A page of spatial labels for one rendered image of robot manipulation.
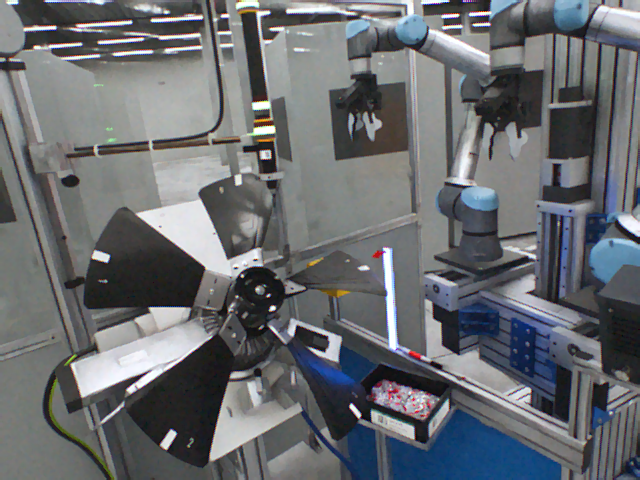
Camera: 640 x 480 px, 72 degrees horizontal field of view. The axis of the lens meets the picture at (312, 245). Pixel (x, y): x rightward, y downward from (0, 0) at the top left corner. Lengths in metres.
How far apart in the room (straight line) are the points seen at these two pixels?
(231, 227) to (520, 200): 4.37
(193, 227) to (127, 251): 0.38
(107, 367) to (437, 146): 3.42
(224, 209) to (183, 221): 0.23
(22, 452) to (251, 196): 1.16
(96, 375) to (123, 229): 0.31
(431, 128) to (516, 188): 1.53
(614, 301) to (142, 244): 0.90
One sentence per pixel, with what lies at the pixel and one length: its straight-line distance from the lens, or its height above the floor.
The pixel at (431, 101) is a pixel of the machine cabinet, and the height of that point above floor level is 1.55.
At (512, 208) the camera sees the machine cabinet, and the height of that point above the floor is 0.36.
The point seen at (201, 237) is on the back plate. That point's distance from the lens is 1.35.
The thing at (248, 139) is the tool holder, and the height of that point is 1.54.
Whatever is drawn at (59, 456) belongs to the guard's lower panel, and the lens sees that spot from 1.89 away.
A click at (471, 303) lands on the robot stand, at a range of 1.61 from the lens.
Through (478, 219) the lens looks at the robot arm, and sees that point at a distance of 1.57.
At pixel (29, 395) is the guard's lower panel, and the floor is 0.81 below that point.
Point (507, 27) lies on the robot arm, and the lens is 1.18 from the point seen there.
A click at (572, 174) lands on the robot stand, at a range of 1.46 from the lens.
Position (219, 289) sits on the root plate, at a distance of 1.03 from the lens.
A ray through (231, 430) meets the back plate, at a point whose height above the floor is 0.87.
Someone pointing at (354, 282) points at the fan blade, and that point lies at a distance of 1.13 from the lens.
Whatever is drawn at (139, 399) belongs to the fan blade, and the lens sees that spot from 0.89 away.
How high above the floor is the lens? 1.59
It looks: 17 degrees down
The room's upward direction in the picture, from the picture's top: 7 degrees counter-clockwise
